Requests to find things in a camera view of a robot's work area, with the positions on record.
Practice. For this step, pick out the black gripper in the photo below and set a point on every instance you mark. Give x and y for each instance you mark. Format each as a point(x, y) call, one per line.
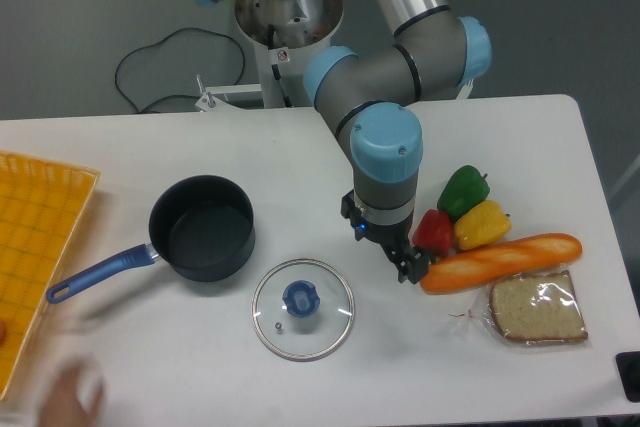
point(388, 228)

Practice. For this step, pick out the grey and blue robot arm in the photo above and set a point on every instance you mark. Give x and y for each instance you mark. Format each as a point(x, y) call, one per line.
point(364, 102)

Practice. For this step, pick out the toast slice in plastic bag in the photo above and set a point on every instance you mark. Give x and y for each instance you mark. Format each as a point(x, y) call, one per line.
point(526, 310)

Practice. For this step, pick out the blurred human hand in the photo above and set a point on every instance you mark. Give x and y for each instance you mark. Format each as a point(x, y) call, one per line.
point(63, 407)

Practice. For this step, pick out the red bell pepper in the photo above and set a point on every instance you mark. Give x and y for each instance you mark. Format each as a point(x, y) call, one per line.
point(434, 233)

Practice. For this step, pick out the orange baguette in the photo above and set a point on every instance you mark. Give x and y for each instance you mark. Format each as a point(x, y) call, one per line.
point(484, 265)

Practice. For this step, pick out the yellow bell pepper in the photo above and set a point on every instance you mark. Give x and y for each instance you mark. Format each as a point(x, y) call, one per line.
point(484, 224)

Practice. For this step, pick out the green bell pepper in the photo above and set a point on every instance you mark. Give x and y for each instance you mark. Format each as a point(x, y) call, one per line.
point(465, 189)

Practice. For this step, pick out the glass lid with blue knob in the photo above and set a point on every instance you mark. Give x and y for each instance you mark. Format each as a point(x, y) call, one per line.
point(303, 310)

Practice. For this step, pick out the black object at table edge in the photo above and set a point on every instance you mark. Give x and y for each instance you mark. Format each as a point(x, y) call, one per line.
point(628, 365)

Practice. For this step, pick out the yellow woven basket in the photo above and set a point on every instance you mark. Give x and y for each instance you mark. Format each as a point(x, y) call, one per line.
point(42, 202)

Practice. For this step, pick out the black saucepan with blue handle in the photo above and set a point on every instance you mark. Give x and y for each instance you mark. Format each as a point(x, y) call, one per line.
point(202, 226)

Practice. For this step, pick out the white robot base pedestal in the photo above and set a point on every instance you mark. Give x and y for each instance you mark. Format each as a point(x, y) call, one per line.
point(286, 35)

